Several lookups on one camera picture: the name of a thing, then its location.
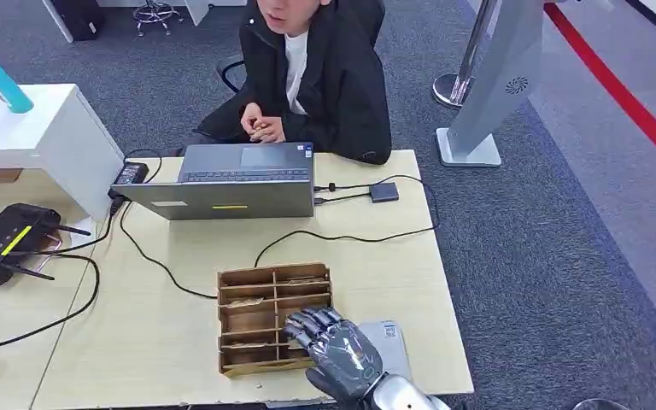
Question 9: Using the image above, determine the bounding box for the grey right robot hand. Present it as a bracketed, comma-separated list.
[281, 307, 386, 407]

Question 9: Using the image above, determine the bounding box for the grey printed pouch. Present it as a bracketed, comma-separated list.
[356, 319, 414, 384]

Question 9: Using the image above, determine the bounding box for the wooden card box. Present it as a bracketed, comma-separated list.
[216, 261, 334, 379]

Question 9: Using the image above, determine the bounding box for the dark grey usb hub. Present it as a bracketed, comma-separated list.
[369, 181, 401, 204]

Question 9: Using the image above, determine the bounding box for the grey laptop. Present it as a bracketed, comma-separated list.
[110, 141, 317, 222]

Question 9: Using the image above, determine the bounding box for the person's left hand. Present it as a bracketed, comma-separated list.
[250, 115, 287, 144]

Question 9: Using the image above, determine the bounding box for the person's hand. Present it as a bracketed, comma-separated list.
[240, 102, 267, 137]
[250, 115, 287, 144]

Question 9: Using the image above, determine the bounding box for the person's right hand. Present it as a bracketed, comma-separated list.
[240, 102, 267, 137]

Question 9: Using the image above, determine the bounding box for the person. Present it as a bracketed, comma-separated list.
[178, 0, 393, 167]

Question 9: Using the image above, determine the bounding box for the black power adapter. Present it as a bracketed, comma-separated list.
[113, 161, 150, 187]

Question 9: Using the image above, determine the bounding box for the grey kiosk stand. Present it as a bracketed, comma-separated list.
[435, 0, 551, 169]

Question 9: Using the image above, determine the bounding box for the black router with antennas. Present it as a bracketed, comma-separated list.
[0, 202, 93, 288]

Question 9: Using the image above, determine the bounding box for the white shelf stand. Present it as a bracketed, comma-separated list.
[0, 83, 126, 248]

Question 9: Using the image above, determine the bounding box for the red floor tape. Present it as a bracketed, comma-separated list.
[542, 2, 656, 182]

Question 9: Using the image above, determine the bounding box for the chrome stool base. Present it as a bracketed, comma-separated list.
[132, 0, 185, 38]

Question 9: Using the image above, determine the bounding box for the black cabinet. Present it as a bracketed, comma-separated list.
[50, 0, 106, 43]

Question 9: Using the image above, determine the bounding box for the black hub cable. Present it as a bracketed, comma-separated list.
[253, 173, 441, 269]

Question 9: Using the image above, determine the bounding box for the short black usb cable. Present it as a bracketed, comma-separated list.
[313, 192, 372, 205]
[313, 181, 376, 194]

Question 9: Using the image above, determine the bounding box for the black laptop power cable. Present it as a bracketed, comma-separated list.
[118, 201, 219, 301]

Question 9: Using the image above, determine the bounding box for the black router cable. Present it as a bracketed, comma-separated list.
[0, 251, 102, 355]

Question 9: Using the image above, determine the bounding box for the black adapter cable loop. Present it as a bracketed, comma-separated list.
[123, 148, 164, 185]

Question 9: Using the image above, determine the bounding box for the chrome stanchion post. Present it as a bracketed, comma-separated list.
[431, 0, 500, 110]

